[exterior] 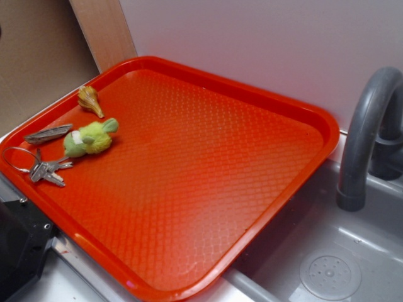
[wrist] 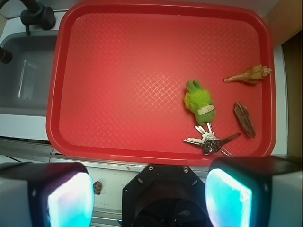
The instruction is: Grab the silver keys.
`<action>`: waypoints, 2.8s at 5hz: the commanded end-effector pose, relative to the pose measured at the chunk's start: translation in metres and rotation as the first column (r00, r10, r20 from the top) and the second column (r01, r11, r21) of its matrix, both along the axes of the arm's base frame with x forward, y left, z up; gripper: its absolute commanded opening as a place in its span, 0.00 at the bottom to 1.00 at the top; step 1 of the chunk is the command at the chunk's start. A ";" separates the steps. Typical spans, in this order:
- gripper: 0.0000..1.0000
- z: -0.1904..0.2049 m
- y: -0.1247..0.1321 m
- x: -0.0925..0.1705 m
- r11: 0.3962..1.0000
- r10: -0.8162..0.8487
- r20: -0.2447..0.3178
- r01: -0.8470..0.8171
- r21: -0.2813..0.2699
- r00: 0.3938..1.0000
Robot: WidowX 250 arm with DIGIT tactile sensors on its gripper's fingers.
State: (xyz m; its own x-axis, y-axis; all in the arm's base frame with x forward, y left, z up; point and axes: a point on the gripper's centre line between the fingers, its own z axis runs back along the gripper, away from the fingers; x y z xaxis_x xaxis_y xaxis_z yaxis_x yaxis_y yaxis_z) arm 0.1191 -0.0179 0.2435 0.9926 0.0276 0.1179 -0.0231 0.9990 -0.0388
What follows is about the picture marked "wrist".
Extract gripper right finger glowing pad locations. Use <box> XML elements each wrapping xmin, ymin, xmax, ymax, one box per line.
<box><xmin>205</xmin><ymin>157</ymin><xmax>303</xmax><ymax>227</ymax></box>

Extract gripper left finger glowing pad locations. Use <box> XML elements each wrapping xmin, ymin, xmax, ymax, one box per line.
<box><xmin>0</xmin><ymin>162</ymin><xmax>94</xmax><ymax>227</ymax></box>

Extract silver keys bunch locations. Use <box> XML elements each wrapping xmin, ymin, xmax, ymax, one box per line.
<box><xmin>183</xmin><ymin>122</ymin><xmax>241</xmax><ymax>157</ymax></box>

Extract small brown pebble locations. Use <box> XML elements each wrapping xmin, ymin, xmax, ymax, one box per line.
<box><xmin>93</xmin><ymin>181</ymin><xmax>103</xmax><ymax>195</ymax></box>

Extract brown bark piece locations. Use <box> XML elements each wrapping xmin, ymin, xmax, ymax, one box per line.
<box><xmin>234</xmin><ymin>102</ymin><xmax>256</xmax><ymax>138</ymax></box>

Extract grey toy sink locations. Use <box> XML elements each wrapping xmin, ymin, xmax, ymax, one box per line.
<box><xmin>0</xmin><ymin>31</ymin><xmax>58</xmax><ymax>116</ymax></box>

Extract tan spiral seashell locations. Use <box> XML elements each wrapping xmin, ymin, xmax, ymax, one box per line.
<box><xmin>223</xmin><ymin>65</ymin><xmax>273</xmax><ymax>84</ymax></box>

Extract red plastic tray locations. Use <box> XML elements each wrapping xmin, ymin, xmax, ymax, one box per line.
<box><xmin>46</xmin><ymin>0</ymin><xmax>276</xmax><ymax>166</ymax></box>

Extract wooden board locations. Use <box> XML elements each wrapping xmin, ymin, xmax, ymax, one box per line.
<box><xmin>264</xmin><ymin>0</ymin><xmax>303</xmax><ymax>48</ymax></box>

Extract grey toy faucet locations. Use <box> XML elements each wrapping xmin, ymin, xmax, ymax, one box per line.
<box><xmin>0</xmin><ymin>0</ymin><xmax>56</xmax><ymax>64</ymax></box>

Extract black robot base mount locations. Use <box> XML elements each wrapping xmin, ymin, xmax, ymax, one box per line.
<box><xmin>122</xmin><ymin>164</ymin><xmax>212</xmax><ymax>227</ymax></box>

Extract green plush toy keychain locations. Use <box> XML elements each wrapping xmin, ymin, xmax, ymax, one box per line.
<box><xmin>183</xmin><ymin>80</ymin><xmax>216</xmax><ymax>126</ymax></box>

